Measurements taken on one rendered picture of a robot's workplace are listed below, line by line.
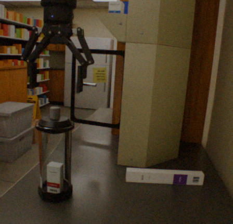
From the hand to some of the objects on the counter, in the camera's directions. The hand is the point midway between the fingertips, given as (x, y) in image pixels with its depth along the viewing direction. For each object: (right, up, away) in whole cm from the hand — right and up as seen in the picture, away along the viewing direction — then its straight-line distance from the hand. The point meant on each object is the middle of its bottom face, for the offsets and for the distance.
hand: (55, 86), depth 63 cm
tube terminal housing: (+31, -27, +43) cm, 60 cm away
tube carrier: (-2, -31, +6) cm, 32 cm away
